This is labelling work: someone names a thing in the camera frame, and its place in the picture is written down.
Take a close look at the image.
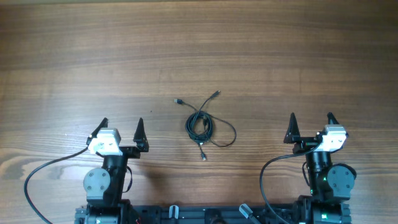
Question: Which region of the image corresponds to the black usb cable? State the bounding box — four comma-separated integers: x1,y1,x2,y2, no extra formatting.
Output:
174,90,238,161

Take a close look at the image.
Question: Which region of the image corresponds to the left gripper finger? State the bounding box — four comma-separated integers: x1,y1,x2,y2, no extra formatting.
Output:
86,118,109,145
133,118,149,152

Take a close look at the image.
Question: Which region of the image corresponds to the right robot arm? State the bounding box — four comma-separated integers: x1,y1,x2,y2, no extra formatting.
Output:
284,113,357,224

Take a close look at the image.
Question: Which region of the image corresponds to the camera black cable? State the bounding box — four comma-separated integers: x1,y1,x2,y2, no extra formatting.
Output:
259,143,321,224
24,146,91,224

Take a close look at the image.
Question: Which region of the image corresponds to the right camera black cable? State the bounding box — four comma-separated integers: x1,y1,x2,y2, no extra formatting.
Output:
259,143,321,224

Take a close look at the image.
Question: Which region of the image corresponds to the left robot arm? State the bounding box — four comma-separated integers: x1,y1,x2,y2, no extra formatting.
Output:
74,118,149,224

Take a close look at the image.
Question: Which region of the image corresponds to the left camera black cable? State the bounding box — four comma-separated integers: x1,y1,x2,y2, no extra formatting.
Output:
24,146,91,224

